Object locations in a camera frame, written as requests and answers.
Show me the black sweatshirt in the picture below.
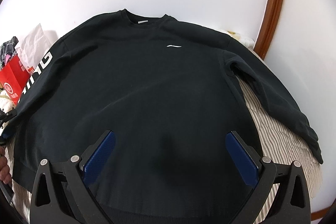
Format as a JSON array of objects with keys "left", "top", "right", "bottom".
[{"left": 3, "top": 10, "right": 322, "bottom": 223}]

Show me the person's left hand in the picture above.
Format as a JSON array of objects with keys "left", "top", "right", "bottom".
[{"left": 0, "top": 147, "right": 12, "bottom": 185}]

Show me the striped quilted mattress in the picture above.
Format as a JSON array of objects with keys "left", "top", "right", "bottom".
[{"left": 5, "top": 77, "right": 322, "bottom": 223}]

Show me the white floral cloth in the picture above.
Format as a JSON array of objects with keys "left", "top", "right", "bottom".
[{"left": 0, "top": 89, "right": 17, "bottom": 132}]

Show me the red paper shopping bag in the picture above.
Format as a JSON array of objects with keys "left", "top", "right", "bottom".
[{"left": 1, "top": 55, "right": 34, "bottom": 105}]

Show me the white duck print pillow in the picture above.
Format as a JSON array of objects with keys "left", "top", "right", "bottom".
[{"left": 218, "top": 29, "right": 256, "bottom": 50}]

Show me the white plastic shopping bag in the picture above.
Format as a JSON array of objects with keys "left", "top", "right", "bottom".
[{"left": 15, "top": 24, "right": 58, "bottom": 75}]

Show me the dark plaid garment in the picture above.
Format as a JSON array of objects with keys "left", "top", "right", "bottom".
[{"left": 1, "top": 36, "right": 18, "bottom": 69}]

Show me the brown wooden door frame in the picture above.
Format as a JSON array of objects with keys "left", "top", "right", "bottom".
[{"left": 253, "top": 0, "right": 283, "bottom": 60}]

